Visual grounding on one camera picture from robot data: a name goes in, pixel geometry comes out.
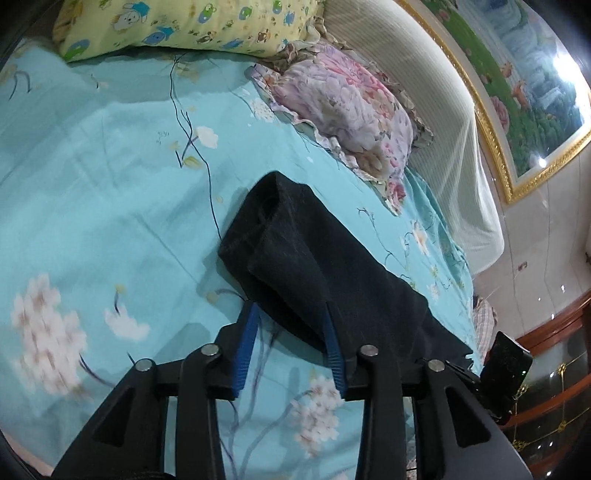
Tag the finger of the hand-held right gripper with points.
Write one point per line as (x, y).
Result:
(465, 373)

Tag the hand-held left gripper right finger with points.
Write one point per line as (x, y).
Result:
(333, 353)

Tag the pink floral ruffled pillow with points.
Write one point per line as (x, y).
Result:
(341, 106)

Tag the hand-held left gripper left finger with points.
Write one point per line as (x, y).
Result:
(244, 353)

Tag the dark wooden cabinet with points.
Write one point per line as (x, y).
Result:
(554, 369)

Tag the yellow animal print pillow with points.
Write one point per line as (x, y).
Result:
(194, 23)

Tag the beige striped headboard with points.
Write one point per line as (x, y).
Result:
(415, 60)

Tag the plaid cloth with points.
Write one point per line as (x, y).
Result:
(484, 318)

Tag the teal floral bed sheet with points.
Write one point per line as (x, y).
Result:
(101, 184)

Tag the gold framed landscape painting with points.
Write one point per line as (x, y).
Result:
(521, 78)

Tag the black pants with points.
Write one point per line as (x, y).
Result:
(323, 258)

